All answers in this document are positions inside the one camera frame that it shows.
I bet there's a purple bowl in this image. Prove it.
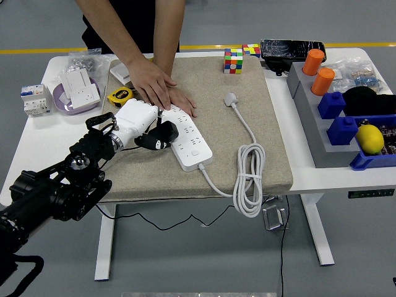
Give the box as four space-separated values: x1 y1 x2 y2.
52 76 104 116

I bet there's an orange cylinder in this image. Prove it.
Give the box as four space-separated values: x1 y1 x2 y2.
302 48 325 77
311 67 336 97

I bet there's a black plastic-wrapped box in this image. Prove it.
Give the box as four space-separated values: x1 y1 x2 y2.
260 38 327 64

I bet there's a black cloth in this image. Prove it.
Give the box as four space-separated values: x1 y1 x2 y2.
342 85 396 118

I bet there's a clear bag of screws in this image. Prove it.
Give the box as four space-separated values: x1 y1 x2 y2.
52 48 112 84

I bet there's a blue plastic bin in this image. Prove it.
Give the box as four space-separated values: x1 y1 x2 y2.
349 114 396 171

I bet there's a grey stepped block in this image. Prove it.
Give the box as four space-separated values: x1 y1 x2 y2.
286 61 363 170

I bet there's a colourful puzzle cube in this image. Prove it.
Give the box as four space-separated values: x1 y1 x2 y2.
241 43 262 59
223 48 244 75

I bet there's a white circuit breaker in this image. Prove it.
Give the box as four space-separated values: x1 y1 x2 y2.
20 83 53 118

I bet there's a blue block with knob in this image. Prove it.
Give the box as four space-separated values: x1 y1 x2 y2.
317 91 347 120
327 116 359 147

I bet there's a white power cord with plug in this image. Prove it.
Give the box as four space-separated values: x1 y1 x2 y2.
197 92 267 218

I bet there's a thin black adapter cord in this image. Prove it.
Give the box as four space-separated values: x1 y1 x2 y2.
94 145 279 231

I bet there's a white wall socket panel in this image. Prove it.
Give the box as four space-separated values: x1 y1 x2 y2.
70 85 102 110

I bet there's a clear bag of parts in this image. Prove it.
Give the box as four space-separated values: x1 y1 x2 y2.
324 57 387 95

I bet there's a black floor cable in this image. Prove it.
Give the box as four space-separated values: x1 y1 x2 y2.
279 195 291 297

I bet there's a white wall switch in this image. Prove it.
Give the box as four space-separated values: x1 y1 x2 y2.
110 61 134 84

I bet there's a white table leg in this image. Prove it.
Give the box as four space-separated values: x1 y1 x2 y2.
93 204 117 282
300 194 335 267

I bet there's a yellow tape measure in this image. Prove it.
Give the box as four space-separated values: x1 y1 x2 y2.
106 87 136 108

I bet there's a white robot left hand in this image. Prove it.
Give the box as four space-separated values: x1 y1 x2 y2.
111 98 174 152

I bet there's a white switch panel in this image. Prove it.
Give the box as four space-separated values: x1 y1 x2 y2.
59 68 92 95

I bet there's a person's right hand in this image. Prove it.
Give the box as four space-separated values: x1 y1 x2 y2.
126 57 178 111

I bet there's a black table control panel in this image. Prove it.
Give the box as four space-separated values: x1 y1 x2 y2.
348 188 396 199

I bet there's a yellow lemon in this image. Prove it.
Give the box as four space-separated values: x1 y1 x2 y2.
355 124 385 155

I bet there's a dark circuit board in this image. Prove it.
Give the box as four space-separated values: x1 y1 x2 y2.
379 123 396 155

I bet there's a person's left hand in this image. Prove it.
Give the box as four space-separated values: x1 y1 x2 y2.
168 86 198 118

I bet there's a white power strip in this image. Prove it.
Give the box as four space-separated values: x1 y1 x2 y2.
160 105 214 173

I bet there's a grey-brown mat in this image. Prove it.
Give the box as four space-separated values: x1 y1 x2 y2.
95 55 294 204

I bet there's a black plug adapter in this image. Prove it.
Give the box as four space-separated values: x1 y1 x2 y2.
147 120 180 146

